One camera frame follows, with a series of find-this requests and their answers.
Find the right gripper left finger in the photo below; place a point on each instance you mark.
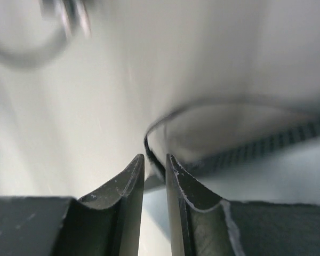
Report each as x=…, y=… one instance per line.
x=106, y=221

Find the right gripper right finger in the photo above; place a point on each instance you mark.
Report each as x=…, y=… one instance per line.
x=204, y=223

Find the perforated cable duct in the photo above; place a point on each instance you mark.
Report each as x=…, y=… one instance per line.
x=256, y=149

